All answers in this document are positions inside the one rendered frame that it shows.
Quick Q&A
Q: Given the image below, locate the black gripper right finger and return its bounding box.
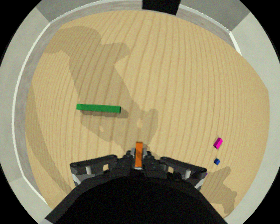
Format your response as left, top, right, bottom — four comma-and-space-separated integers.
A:
141, 148, 207, 191

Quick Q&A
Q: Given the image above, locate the green rod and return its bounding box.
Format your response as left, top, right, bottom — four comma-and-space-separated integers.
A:
76, 104, 121, 113

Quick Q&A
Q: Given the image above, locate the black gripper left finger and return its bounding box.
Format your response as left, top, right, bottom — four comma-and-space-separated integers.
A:
70, 148, 136, 186

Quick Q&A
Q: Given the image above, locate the orange rod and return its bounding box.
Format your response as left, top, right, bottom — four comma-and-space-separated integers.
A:
135, 142, 143, 167

